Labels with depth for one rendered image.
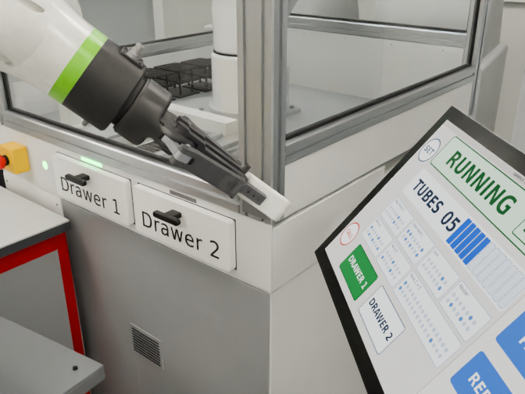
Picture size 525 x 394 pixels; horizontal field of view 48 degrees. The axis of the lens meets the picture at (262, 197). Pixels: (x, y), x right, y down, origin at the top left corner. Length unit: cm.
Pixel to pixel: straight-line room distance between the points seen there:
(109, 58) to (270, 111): 39
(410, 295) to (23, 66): 50
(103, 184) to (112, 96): 76
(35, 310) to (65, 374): 64
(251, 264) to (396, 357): 52
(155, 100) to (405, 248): 36
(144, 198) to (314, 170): 39
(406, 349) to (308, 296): 61
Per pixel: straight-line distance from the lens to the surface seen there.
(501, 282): 65
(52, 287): 165
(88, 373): 102
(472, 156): 81
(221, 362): 137
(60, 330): 173
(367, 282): 80
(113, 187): 138
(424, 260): 74
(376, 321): 75
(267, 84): 99
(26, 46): 67
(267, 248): 110
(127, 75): 67
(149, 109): 68
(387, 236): 83
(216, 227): 115
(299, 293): 124
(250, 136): 104
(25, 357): 110
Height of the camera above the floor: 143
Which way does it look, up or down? 24 degrees down
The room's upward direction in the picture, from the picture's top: straight up
